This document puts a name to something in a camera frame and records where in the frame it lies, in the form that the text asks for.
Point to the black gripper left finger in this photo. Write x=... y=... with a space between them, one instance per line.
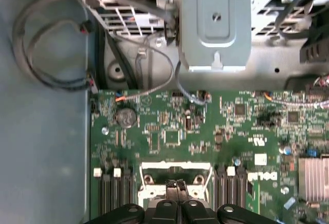
x=171 y=195

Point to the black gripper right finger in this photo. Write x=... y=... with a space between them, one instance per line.
x=182 y=195

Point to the CPU socket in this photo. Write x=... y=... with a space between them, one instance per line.
x=149 y=179

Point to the black RAM slot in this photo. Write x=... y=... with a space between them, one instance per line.
x=231 y=193
x=106 y=195
x=241 y=190
x=117 y=193
x=127 y=190
x=221 y=190

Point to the green motherboard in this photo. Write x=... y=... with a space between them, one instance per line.
x=205 y=136

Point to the coin cell battery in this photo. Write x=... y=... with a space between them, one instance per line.
x=126 y=118

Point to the silver motherboard screw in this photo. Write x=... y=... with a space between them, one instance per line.
x=105 y=130

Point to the finned chipset heatsink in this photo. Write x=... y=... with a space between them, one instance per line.
x=313 y=177

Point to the black PC case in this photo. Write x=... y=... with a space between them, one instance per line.
x=38 y=131

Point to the silver drive cage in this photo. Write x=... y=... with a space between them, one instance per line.
x=216 y=28

